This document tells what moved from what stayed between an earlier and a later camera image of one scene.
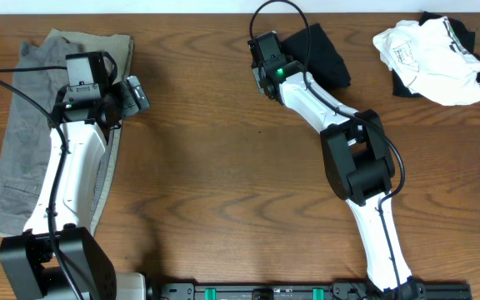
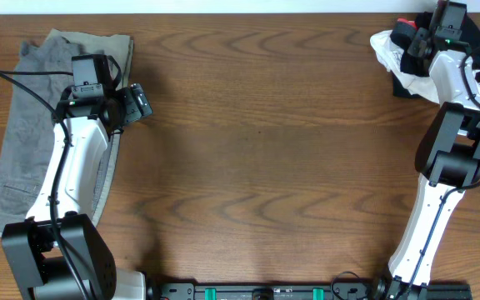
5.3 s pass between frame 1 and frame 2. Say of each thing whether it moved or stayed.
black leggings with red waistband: moved
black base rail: stayed
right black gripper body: moved
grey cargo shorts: stayed
